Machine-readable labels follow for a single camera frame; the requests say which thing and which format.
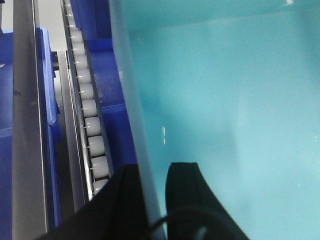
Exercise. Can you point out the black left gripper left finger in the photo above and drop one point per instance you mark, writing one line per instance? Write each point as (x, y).
(117, 212)

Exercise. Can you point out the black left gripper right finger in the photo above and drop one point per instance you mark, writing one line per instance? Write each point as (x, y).
(196, 213)

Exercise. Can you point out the light teal plastic bin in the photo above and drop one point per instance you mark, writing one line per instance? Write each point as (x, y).
(234, 86)

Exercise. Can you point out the blue bin below shelf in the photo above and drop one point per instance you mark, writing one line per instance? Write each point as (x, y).
(6, 123)

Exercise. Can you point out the white roller track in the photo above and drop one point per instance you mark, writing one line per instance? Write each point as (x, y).
(94, 145)

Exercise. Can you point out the dark blue bin lower right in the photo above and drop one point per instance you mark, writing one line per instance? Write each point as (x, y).
(93, 18)

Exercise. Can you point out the grey metal divider rail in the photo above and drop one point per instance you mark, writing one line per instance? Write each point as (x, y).
(29, 203)

